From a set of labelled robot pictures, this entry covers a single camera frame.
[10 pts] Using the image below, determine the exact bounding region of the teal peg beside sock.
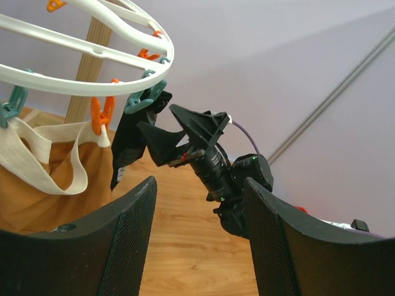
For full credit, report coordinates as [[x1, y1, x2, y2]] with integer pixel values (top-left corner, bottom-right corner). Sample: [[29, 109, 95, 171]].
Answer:
[[1, 85, 28, 129]]

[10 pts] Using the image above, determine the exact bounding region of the white round clip hanger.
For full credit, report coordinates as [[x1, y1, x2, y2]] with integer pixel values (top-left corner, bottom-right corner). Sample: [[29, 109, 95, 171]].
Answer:
[[1, 1, 175, 97]]

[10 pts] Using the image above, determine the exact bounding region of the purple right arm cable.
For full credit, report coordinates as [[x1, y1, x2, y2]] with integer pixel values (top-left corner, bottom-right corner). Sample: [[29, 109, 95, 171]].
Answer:
[[231, 120, 262, 157]]

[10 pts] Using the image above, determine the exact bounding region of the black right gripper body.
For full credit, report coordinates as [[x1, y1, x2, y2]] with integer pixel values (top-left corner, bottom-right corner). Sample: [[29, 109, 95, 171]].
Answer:
[[168, 148, 238, 202]]

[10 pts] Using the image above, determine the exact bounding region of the red plastic bin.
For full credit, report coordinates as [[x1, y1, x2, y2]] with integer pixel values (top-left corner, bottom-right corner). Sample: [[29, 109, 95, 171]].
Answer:
[[296, 206, 308, 214]]

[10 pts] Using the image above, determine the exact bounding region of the aluminium corner frame post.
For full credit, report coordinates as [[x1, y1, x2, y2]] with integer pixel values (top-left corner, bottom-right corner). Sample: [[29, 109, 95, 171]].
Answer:
[[267, 26, 395, 164]]

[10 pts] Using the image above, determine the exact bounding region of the orange clothes peg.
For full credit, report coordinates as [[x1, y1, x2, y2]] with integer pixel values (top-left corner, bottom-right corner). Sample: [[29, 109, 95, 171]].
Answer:
[[90, 96, 116, 136]]

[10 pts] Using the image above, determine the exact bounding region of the long black patterned sock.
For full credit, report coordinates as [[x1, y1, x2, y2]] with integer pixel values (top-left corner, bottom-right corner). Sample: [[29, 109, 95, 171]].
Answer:
[[110, 91, 173, 189]]

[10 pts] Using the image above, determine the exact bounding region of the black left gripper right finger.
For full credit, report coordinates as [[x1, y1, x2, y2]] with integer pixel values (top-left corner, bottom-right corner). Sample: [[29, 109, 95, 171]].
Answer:
[[244, 178, 394, 295]]

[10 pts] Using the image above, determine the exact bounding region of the brown cream hanging sock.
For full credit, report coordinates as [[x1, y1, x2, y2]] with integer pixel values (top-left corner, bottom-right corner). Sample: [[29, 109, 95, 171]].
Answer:
[[1, 118, 116, 234]]

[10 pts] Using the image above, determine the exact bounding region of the wooden drying rack frame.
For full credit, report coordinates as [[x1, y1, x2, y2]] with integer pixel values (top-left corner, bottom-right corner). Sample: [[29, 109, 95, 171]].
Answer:
[[18, 15, 114, 136]]

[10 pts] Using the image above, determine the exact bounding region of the teal clothes peg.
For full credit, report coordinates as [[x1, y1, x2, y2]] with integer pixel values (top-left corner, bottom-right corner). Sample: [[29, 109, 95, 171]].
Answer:
[[124, 80, 167, 114]]

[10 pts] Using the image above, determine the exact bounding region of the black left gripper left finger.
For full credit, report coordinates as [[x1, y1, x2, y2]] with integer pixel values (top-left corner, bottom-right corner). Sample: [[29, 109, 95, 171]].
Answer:
[[1, 176, 157, 295]]

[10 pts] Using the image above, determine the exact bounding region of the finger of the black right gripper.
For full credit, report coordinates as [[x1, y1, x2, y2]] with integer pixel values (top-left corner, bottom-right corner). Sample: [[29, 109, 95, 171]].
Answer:
[[169, 104, 230, 150], [137, 122, 190, 167]]

